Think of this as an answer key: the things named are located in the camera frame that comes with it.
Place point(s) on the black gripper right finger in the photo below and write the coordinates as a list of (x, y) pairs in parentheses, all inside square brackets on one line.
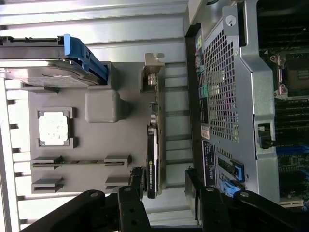
[(212, 212)]

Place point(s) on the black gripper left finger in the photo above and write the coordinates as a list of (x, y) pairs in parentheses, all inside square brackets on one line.
[(130, 212)]

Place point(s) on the blue slot clip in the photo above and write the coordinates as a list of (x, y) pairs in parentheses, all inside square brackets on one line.
[(229, 188), (239, 170)]

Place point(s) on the green RAM stick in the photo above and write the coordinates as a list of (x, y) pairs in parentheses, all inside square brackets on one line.
[(79, 162)]

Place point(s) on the grey parts rack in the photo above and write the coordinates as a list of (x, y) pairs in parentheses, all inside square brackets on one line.
[(96, 145)]

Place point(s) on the white expansion slot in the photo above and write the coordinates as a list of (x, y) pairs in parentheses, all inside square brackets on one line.
[(292, 203)]

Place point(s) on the green motherboard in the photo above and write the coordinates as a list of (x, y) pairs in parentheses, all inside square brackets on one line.
[(294, 164)]

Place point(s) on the blue expansion slot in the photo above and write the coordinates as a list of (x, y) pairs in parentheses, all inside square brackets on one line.
[(294, 150)]

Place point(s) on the silver CPU chip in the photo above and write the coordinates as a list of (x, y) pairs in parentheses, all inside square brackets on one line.
[(53, 129)]

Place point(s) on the open black PC case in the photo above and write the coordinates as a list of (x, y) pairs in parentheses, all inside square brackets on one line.
[(263, 96)]

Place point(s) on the silver hard disk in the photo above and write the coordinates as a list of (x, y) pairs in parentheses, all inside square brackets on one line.
[(36, 72)]

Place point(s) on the hard drive with blue caddy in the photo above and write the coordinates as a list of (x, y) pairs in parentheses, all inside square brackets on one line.
[(74, 48)]

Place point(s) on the black intrusion switch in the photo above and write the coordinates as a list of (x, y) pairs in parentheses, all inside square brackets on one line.
[(265, 141)]

